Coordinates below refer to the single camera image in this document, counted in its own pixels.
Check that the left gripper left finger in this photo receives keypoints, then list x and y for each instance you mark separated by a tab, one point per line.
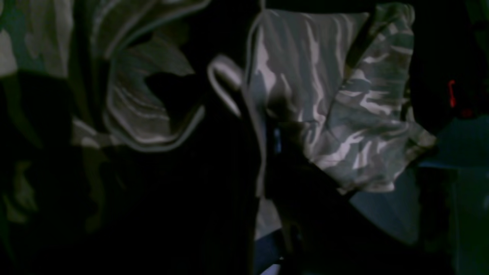
68	209

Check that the red black clamp left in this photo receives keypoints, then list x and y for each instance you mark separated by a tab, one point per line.
460	101

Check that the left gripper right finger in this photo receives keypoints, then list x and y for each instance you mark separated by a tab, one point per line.
344	229

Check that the camouflage t-shirt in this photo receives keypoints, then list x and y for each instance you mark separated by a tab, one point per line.
155	137

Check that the black table cloth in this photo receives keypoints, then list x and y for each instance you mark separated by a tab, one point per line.
439	57

